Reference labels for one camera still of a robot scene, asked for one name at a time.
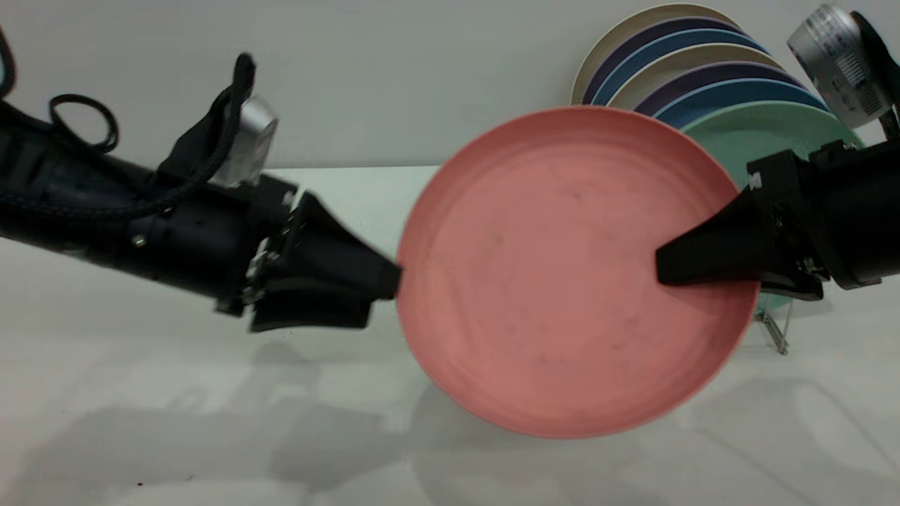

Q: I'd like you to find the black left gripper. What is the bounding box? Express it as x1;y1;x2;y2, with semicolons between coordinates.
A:
217;176;401;332

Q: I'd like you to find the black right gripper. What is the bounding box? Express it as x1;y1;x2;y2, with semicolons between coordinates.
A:
655;141;844;301

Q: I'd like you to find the pink round plate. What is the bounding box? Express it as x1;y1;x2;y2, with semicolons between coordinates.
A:
396;105;761;440

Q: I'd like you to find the green round plate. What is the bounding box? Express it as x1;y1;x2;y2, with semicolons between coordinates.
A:
681;102;867;313

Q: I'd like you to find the blue round plate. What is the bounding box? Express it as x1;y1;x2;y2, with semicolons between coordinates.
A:
592;30;771;106
654;79;834;129

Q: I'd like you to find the purple round plate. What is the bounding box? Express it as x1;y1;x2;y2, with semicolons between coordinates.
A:
634;62;806;117
582;18;746;106

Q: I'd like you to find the beige round plate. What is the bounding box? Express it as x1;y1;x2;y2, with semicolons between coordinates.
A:
608;44;785;110
571;4;739;106

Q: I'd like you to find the metal wire plate rack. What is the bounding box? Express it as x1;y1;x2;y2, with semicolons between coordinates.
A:
756;299;793;356

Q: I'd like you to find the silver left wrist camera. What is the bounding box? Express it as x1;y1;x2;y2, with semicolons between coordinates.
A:
210;95;279;188

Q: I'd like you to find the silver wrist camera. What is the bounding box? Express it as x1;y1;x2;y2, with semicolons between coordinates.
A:
210;95;279;188
787;4;894;127

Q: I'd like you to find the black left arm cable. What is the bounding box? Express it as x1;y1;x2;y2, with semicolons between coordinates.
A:
0;28;257;220

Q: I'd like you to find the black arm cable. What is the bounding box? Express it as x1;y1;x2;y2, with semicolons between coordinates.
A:
851;11;900;141
0;28;257;220

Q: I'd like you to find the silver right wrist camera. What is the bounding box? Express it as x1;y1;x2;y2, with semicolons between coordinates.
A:
787;4;894;127

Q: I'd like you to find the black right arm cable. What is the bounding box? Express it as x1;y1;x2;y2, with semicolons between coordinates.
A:
851;11;900;141

